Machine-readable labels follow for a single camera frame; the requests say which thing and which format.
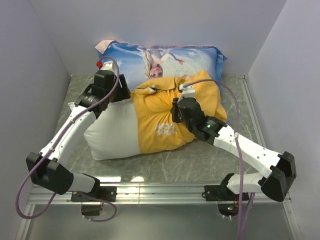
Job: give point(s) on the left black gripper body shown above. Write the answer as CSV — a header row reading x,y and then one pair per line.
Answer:
x,y
115,82

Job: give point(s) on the pink cloth corner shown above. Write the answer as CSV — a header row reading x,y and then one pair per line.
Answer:
x,y
103,45

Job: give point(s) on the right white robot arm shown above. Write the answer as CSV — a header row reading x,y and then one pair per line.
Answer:
x,y
276,172

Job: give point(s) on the white pillow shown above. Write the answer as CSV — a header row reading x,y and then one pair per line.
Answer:
x,y
114,135

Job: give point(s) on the yellow Mickey Mouse pillowcase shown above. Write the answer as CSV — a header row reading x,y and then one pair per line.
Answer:
x,y
153,102

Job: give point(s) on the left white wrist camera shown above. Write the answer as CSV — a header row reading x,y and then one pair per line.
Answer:
x,y
106,66

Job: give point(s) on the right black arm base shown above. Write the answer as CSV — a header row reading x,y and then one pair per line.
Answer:
x,y
220,197

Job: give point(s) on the aluminium front rail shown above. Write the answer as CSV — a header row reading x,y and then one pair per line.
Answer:
x,y
141,193

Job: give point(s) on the blue Elsa pillow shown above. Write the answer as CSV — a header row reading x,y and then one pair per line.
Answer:
x,y
138,63

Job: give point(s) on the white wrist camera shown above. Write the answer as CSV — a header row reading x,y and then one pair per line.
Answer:
x,y
106,66
187,91

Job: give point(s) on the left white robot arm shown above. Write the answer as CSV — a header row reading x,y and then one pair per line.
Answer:
x,y
47,168

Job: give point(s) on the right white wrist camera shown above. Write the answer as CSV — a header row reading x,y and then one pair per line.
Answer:
x,y
187,91

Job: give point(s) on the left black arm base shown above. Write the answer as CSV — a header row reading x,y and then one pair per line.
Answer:
x,y
97,197

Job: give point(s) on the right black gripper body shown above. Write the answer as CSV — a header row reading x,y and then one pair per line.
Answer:
x,y
190,127

